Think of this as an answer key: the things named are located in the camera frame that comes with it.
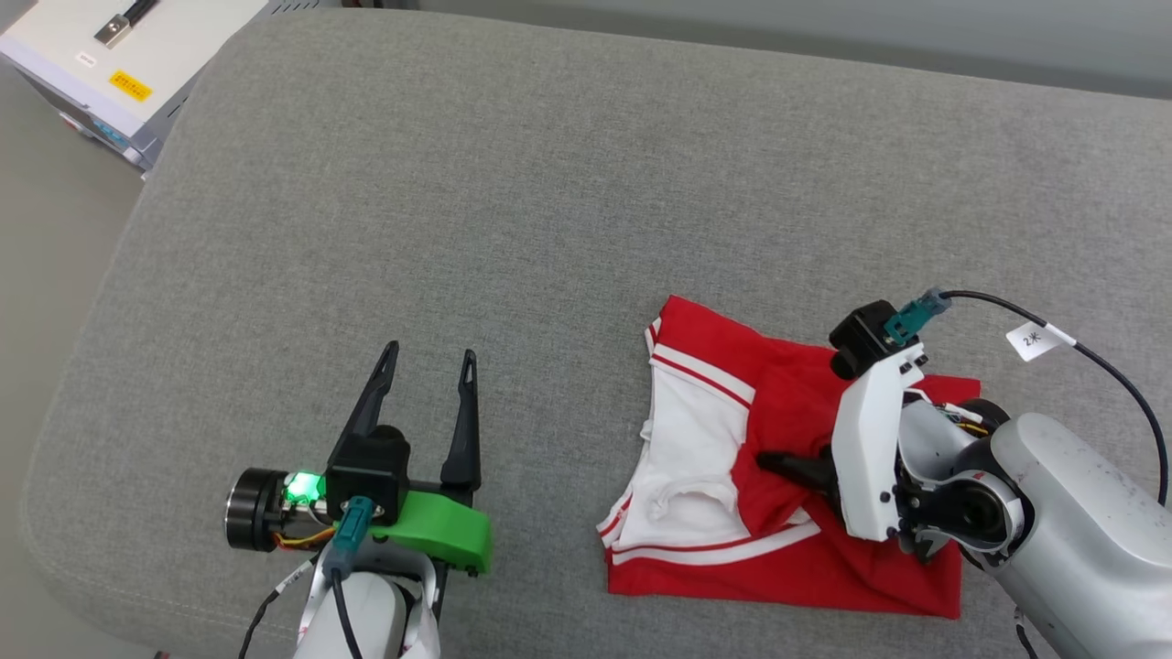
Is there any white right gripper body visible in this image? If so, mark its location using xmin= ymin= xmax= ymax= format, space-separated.
xmin=830 ymin=351 xmax=1012 ymax=544

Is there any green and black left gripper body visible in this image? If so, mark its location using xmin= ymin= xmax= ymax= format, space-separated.
xmin=225 ymin=468 xmax=494 ymax=577

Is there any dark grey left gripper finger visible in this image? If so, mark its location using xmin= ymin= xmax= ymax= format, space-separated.
xmin=328 ymin=340 xmax=402 ymax=463
xmin=439 ymin=349 xmax=483 ymax=491

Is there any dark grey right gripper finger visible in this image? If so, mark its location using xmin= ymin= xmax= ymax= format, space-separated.
xmin=755 ymin=444 xmax=839 ymax=492

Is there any red basketball jersey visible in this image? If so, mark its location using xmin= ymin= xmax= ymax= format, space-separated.
xmin=597 ymin=295 xmax=982 ymax=621

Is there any white appliance box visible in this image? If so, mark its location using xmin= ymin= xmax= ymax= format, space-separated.
xmin=0 ymin=0 xmax=276 ymax=175

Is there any small silver metal block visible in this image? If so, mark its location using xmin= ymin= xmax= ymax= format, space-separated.
xmin=93 ymin=0 xmax=161 ymax=49

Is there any black cable with teal plug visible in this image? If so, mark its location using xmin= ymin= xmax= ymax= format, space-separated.
xmin=884 ymin=286 xmax=1172 ymax=506
xmin=330 ymin=497 xmax=385 ymax=659

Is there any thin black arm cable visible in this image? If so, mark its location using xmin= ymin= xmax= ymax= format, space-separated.
xmin=238 ymin=586 xmax=285 ymax=659

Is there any white cable label tag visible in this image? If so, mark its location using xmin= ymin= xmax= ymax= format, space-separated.
xmin=1005 ymin=320 xmax=1078 ymax=363

